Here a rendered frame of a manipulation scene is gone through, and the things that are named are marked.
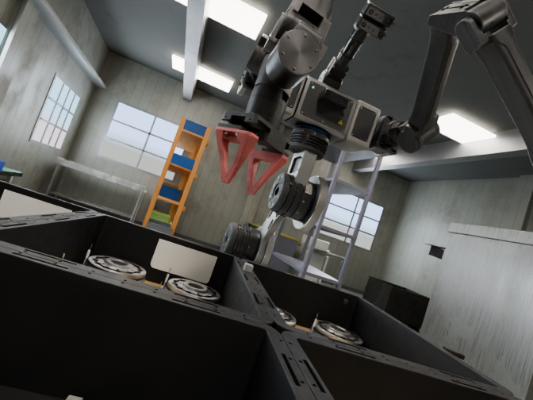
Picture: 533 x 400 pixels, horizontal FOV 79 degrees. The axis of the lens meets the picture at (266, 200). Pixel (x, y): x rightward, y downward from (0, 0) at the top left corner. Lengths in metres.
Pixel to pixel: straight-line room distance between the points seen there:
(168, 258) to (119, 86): 7.66
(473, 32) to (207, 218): 7.39
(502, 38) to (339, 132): 0.51
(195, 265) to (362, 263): 8.84
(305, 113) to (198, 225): 6.94
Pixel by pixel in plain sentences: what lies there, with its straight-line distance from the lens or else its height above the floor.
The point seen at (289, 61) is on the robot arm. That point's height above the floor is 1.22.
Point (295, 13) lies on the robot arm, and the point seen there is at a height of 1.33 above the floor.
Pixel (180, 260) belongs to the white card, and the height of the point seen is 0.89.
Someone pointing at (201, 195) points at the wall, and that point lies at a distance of 7.87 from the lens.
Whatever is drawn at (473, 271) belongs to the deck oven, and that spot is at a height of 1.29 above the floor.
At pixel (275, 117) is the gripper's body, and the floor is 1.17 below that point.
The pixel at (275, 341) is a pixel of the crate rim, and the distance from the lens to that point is 0.30.
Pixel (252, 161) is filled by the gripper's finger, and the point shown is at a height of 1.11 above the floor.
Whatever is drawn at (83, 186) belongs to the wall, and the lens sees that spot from 8.10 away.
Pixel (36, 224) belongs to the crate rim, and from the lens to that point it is 0.48.
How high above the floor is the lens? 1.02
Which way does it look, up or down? 4 degrees up
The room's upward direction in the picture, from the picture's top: 19 degrees clockwise
